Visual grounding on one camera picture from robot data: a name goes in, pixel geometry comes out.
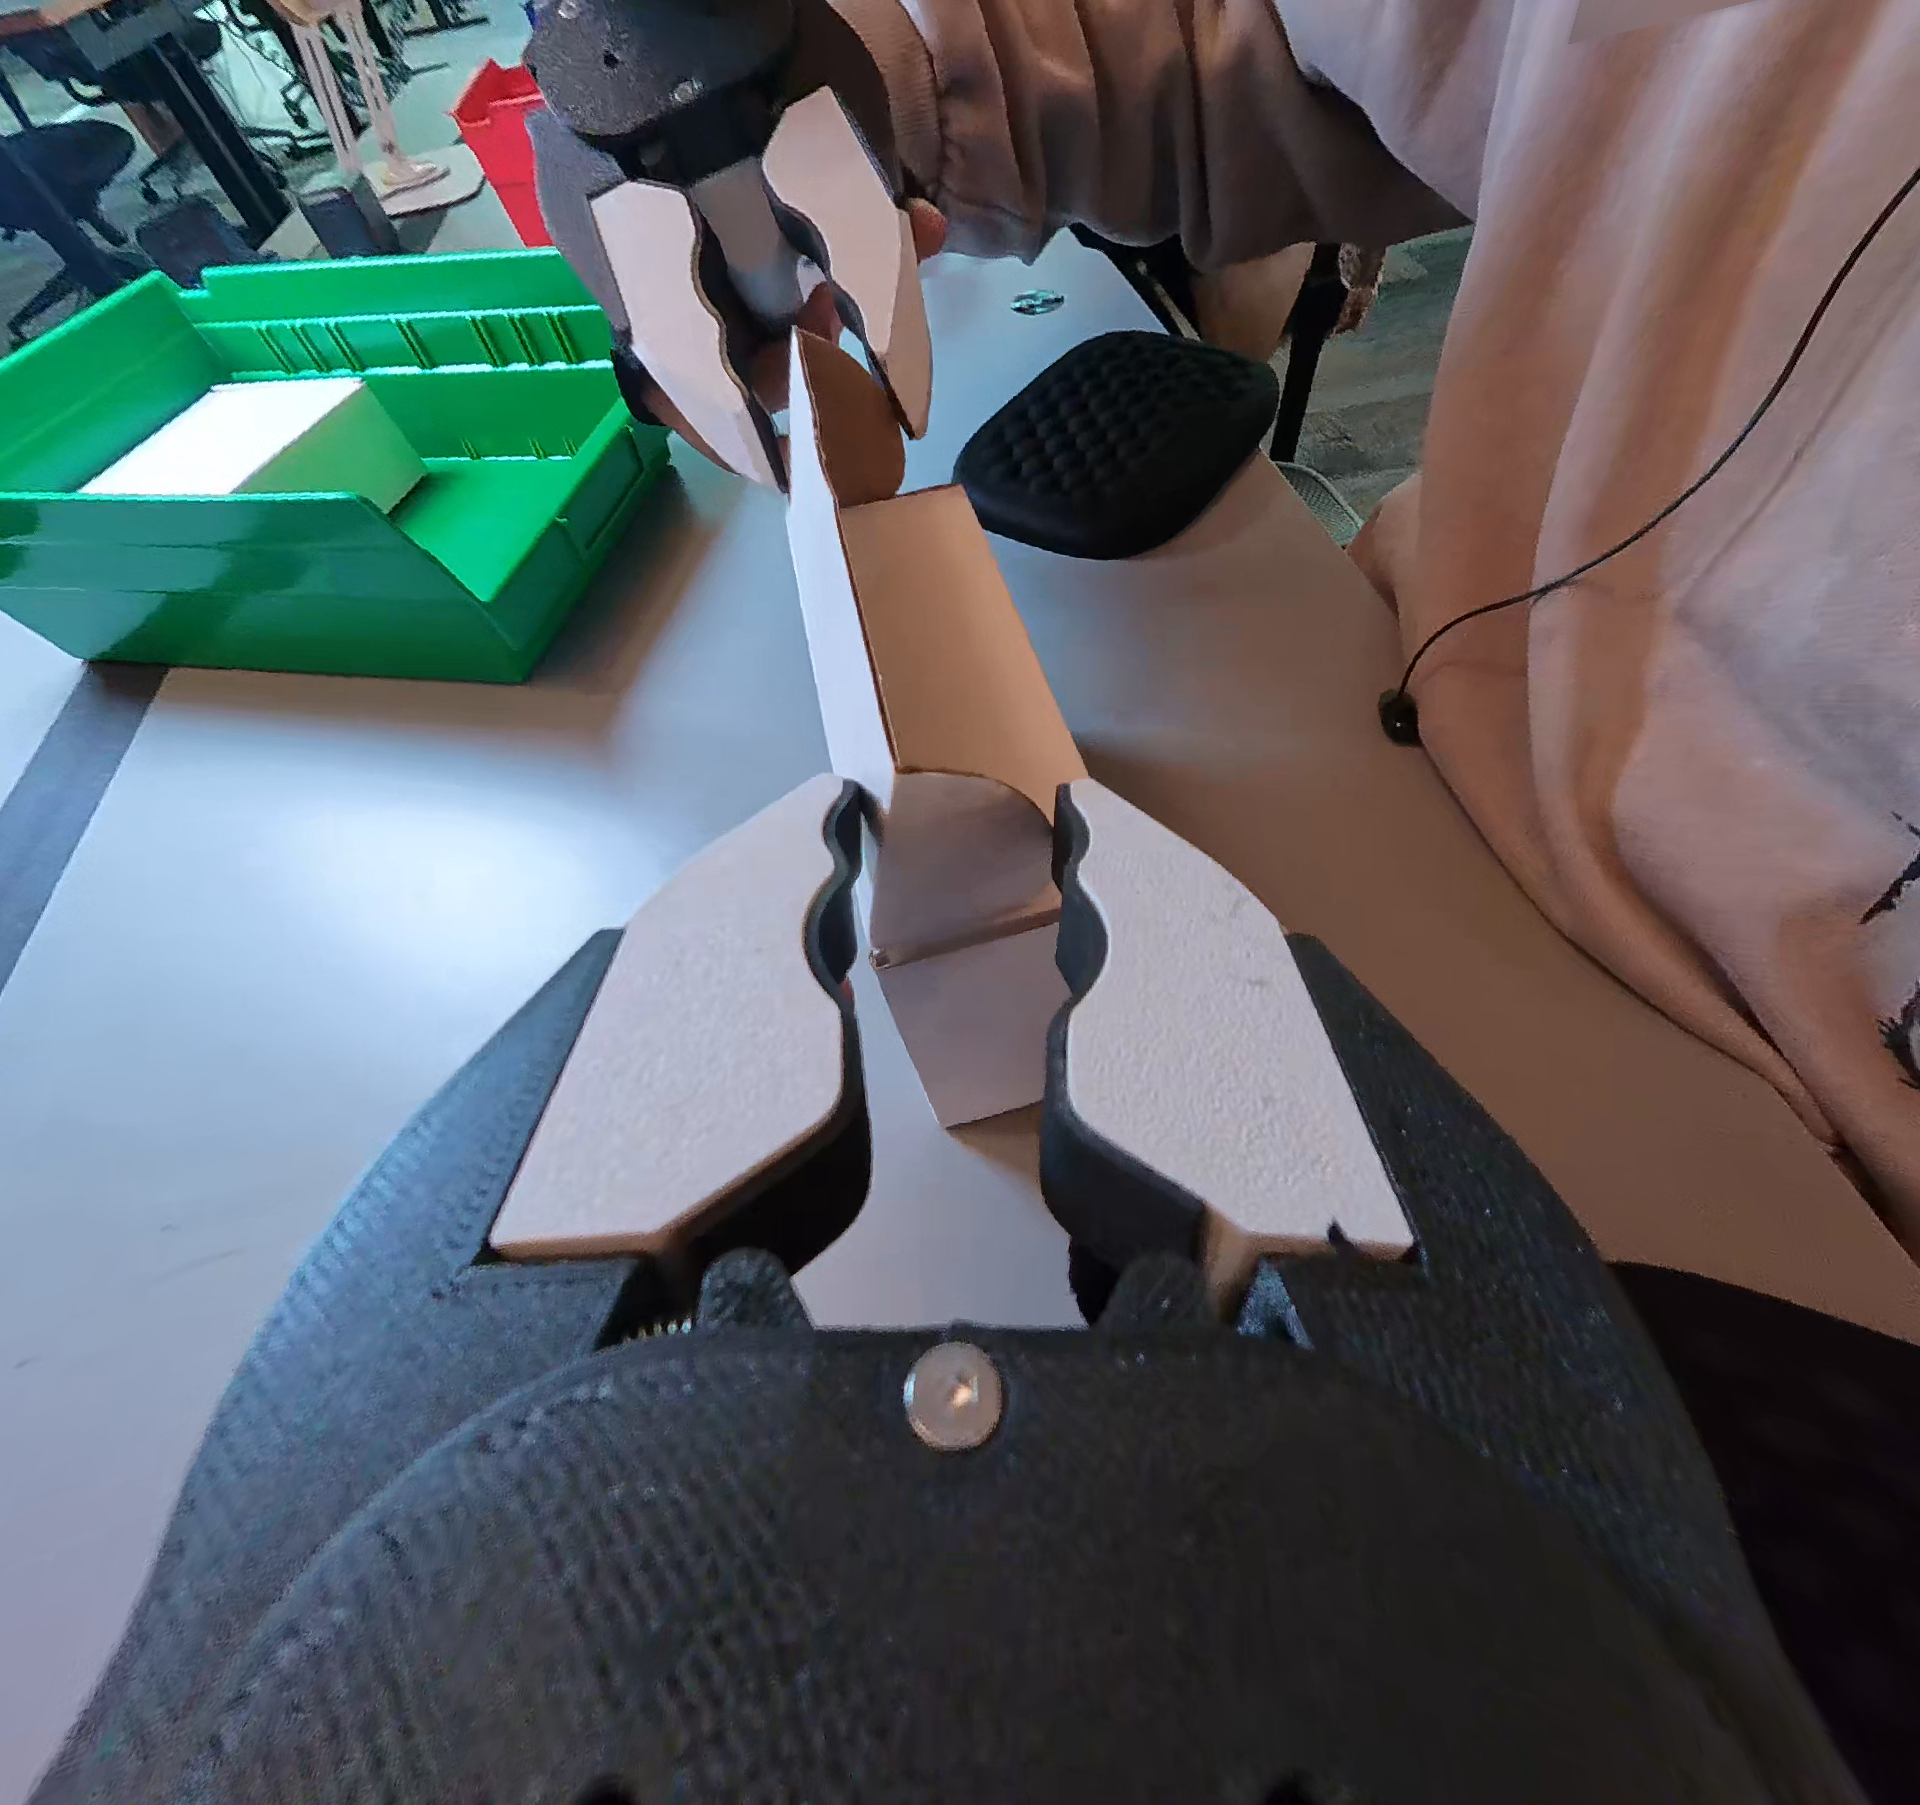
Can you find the person's right hand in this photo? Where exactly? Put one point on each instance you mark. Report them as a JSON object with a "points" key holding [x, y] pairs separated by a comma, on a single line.
{"points": [[926, 229]]}

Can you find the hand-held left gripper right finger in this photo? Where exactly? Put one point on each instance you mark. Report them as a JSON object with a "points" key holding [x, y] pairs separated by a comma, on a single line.
{"points": [[1229, 1056]]}

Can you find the person's beige hoodie torso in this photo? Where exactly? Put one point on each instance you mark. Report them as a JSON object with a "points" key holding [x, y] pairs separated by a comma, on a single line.
{"points": [[1679, 410]]}

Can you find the long white cardboard box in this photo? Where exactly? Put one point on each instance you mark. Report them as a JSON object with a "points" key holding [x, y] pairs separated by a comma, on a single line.
{"points": [[944, 636]]}

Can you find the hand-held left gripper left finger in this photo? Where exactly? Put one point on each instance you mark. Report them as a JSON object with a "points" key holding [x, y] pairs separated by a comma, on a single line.
{"points": [[675, 1056]]}

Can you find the person's right forearm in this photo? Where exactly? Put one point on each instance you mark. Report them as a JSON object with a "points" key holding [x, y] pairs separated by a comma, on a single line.
{"points": [[1139, 50]]}

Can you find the white block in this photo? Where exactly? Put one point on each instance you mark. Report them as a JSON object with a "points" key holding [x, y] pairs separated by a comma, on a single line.
{"points": [[239, 440]]}

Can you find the green plastic bin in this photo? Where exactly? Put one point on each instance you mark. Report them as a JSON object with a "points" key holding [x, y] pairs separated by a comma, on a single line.
{"points": [[346, 575]]}

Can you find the black padded armrest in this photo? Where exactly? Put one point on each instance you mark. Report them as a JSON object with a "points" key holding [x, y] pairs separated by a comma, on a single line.
{"points": [[1117, 449]]}

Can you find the black office chair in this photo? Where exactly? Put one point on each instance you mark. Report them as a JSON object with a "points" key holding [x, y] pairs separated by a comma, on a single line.
{"points": [[61, 171]]}

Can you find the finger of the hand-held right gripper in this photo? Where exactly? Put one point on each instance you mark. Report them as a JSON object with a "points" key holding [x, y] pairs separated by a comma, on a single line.
{"points": [[668, 299], [863, 237]]}

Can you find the red plastic bin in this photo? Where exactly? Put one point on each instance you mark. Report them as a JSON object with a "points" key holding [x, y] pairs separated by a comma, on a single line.
{"points": [[501, 149]]}

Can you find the person's dark trousers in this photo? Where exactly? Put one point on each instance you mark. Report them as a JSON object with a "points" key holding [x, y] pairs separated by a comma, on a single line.
{"points": [[1799, 1535]]}

